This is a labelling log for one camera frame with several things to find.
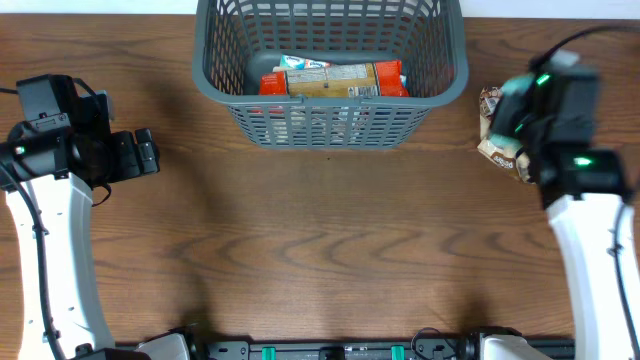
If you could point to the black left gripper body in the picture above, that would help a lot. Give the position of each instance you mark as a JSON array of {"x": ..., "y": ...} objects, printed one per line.
[{"x": 129, "y": 155}]

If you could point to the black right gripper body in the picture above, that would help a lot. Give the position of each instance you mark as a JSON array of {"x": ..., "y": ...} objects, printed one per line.
[{"x": 513, "y": 118}]

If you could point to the beige cookie bag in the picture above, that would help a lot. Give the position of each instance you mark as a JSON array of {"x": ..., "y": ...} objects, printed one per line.
[{"x": 505, "y": 153}]

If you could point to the orange cookie package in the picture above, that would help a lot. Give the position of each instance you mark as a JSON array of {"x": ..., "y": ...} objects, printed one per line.
[{"x": 339, "y": 81}]

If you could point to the Kleenex tissue multipack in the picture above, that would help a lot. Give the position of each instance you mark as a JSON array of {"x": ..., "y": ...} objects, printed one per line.
[{"x": 300, "y": 62}]

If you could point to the teal snack wrapper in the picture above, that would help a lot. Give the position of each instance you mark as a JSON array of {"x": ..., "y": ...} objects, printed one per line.
[{"x": 518, "y": 85}]

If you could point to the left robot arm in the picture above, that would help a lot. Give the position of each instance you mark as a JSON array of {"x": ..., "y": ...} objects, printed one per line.
[{"x": 51, "y": 163}]

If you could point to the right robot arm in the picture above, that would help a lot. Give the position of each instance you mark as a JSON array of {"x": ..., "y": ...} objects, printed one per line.
[{"x": 589, "y": 209}]

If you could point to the grey plastic basket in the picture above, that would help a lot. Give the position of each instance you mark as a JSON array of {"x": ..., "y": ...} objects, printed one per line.
[{"x": 237, "y": 42}]

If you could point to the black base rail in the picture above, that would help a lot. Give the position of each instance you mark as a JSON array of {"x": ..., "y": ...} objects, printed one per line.
[{"x": 427, "y": 343}]

